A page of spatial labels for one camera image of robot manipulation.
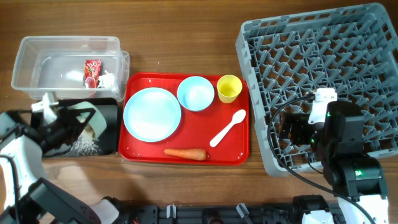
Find rice and food scraps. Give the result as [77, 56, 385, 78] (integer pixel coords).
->
[67, 125, 101, 156]

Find green bowl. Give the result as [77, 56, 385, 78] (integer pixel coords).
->
[68, 101, 107, 140]

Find white tissue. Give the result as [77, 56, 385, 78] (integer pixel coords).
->
[98, 70, 115, 88]

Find red snack wrapper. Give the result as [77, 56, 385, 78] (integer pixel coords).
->
[83, 59, 101, 89]

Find yellow plastic cup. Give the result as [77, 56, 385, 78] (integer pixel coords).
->
[216, 75, 243, 103]

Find light blue bowl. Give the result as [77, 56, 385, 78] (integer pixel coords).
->
[177, 76, 215, 112]

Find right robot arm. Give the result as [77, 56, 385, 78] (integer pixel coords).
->
[276, 101, 389, 223]

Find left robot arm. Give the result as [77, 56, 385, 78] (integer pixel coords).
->
[1, 106, 121, 223]

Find black food waste tray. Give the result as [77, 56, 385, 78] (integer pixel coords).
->
[44, 98, 120, 158]

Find clear plastic waste bin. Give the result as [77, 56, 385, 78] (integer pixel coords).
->
[11, 36, 130, 101]

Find grey dishwasher rack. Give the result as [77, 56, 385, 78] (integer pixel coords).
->
[235, 3, 397, 177]

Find white plastic spoon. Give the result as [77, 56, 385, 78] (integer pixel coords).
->
[210, 109, 246, 147]

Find light blue plate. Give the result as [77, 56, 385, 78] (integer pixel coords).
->
[123, 87, 182, 142]

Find red serving tray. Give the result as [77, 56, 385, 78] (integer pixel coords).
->
[118, 72, 250, 166]

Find orange carrot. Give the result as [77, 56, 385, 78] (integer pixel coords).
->
[164, 149, 207, 161]

